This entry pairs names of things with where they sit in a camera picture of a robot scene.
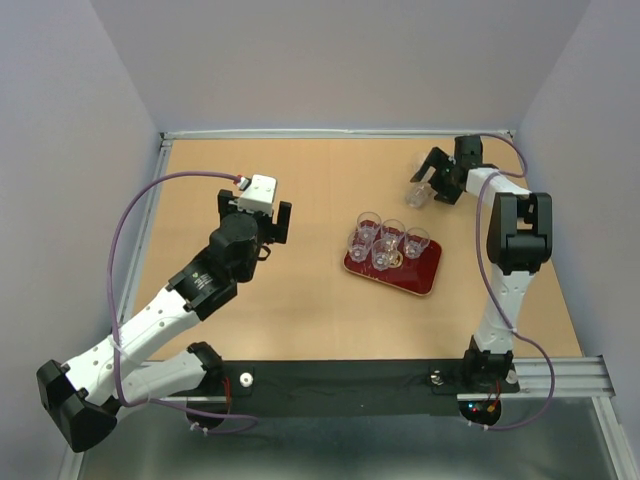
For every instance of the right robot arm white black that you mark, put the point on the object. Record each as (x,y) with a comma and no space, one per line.
(513,239)

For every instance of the red lacquer tray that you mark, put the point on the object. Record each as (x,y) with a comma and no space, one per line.
(416,276)

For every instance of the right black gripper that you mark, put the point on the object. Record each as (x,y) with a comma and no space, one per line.
(437,159)

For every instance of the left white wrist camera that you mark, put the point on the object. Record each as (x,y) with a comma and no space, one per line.
(257,194)

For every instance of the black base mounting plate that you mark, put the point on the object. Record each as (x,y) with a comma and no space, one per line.
(349,388)

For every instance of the circuit board with leds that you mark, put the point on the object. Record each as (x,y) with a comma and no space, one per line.
(476,411)

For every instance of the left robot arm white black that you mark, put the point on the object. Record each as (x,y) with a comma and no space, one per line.
(87,395)

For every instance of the clear glass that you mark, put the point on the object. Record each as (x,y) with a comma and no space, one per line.
(418,195)
(382,254)
(417,161)
(358,246)
(368,225)
(392,233)
(415,242)

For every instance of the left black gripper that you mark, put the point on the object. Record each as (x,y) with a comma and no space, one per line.
(275,232)

